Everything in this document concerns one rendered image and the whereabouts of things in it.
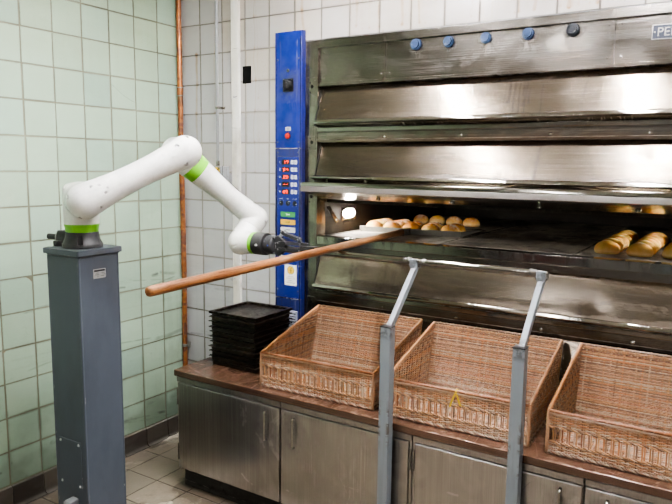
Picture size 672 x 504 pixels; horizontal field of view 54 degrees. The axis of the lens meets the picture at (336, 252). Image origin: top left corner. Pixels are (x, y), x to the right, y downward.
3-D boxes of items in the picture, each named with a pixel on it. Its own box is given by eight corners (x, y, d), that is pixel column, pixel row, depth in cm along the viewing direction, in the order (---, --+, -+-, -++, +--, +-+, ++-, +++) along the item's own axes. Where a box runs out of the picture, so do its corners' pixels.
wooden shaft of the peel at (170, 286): (151, 298, 174) (150, 287, 173) (143, 297, 175) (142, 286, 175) (404, 235, 322) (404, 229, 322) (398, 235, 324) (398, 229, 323)
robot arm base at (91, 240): (35, 245, 255) (34, 229, 254) (68, 241, 267) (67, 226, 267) (78, 250, 241) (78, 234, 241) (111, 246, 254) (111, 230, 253)
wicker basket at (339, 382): (317, 358, 321) (317, 303, 318) (423, 378, 293) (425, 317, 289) (256, 386, 280) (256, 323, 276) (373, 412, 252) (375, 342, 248)
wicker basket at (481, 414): (430, 380, 290) (432, 319, 286) (561, 405, 261) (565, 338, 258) (380, 415, 249) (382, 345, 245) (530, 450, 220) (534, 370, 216)
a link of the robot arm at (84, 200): (59, 193, 224) (196, 128, 242) (56, 191, 239) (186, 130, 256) (78, 227, 228) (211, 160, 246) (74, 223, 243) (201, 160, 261)
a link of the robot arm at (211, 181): (186, 185, 269) (199, 178, 260) (200, 165, 275) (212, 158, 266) (251, 239, 284) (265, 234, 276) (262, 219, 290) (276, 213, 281)
